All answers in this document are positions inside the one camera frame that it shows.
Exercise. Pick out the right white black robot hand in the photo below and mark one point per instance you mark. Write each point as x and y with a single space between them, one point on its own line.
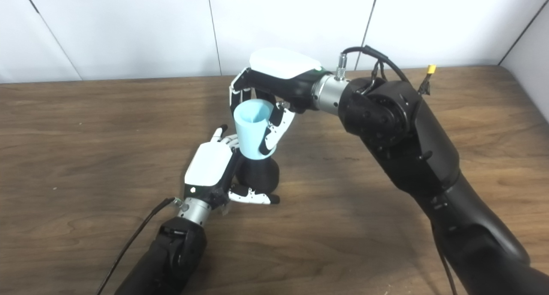
283 65

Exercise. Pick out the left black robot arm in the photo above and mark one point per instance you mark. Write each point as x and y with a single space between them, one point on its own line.
171 256

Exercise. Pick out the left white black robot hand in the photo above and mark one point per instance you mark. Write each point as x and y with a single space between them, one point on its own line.
208 164

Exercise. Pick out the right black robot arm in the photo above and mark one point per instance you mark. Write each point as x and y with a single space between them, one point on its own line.
403 132

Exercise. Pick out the light blue cup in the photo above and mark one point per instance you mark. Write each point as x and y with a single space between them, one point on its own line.
251 136

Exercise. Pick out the black funnel-shaped nozzle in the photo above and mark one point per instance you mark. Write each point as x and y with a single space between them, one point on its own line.
259 175

